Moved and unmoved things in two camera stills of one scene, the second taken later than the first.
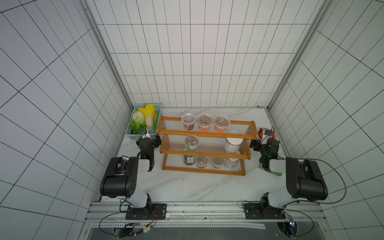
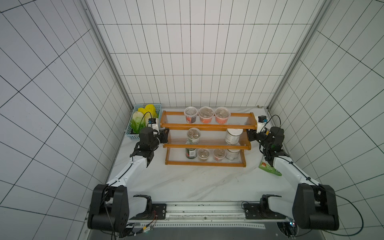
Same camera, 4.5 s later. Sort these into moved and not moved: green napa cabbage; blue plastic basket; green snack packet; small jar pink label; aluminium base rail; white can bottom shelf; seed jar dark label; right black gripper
Moved: white can bottom shelf; seed jar dark label; right black gripper; small jar pink label
Not moved: aluminium base rail; blue plastic basket; green snack packet; green napa cabbage
